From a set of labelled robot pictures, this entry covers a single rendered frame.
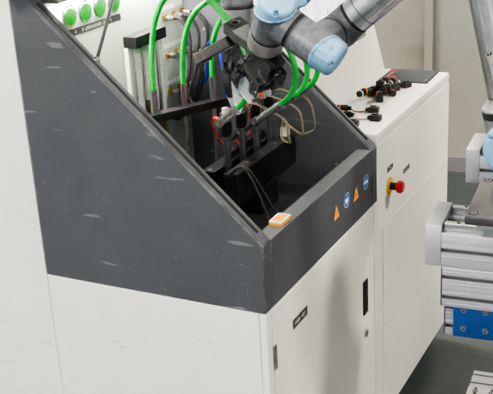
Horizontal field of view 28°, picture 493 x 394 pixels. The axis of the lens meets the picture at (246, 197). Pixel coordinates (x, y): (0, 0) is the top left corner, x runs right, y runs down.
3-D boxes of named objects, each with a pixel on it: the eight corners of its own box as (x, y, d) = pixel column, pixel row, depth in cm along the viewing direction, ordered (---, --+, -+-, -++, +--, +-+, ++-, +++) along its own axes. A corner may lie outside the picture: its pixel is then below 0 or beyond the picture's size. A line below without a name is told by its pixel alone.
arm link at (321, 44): (361, 37, 192) (315, 5, 193) (341, 49, 182) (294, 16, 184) (341, 69, 196) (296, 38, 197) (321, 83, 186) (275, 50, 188)
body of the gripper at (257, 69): (253, 101, 207) (261, 70, 196) (232, 69, 209) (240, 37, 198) (283, 87, 209) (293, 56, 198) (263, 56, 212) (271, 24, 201)
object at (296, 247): (274, 306, 212) (271, 238, 206) (256, 303, 214) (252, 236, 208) (372, 206, 263) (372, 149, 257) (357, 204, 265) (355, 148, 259)
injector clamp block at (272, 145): (240, 232, 241) (237, 173, 236) (205, 227, 245) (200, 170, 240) (296, 186, 269) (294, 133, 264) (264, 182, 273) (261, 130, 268)
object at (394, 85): (388, 105, 285) (388, 87, 283) (354, 102, 289) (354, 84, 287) (412, 86, 304) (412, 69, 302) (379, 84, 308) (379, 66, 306)
